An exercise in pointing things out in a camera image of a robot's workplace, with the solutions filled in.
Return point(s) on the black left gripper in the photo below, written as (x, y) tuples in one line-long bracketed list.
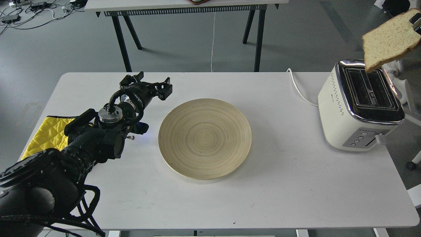
[(144, 92)]

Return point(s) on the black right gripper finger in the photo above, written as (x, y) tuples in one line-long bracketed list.
[(416, 23)]

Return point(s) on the slice of brown bread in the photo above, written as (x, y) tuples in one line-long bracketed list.
[(392, 40)]

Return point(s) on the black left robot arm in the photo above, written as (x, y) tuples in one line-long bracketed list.
[(49, 187)]

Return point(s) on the cream chrome toaster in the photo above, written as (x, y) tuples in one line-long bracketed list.
[(358, 108)]

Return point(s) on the white office chair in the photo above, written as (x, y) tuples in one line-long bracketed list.
[(395, 67)]

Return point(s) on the round bamboo plate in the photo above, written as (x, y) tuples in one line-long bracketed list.
[(205, 139)]

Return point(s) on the white background table black legs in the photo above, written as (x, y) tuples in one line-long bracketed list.
[(126, 8)]

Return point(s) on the brown object on background table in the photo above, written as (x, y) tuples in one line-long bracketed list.
[(197, 2)]

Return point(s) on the yellow quilted cloth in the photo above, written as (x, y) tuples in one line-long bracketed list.
[(50, 134)]

